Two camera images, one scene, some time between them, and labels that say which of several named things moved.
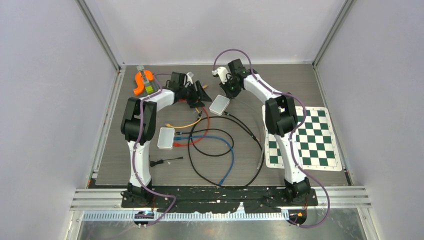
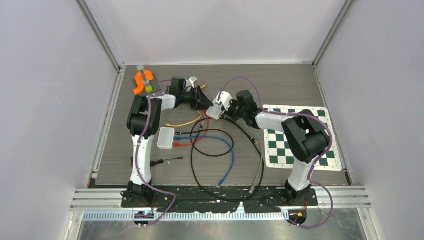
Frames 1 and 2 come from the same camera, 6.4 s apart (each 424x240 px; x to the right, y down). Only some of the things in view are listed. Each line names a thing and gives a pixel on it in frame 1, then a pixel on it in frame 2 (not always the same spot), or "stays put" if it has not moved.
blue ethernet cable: (229, 171) stays put
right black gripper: (230, 94) → (228, 113)
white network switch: (166, 138) stays put
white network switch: (219, 104) stays put
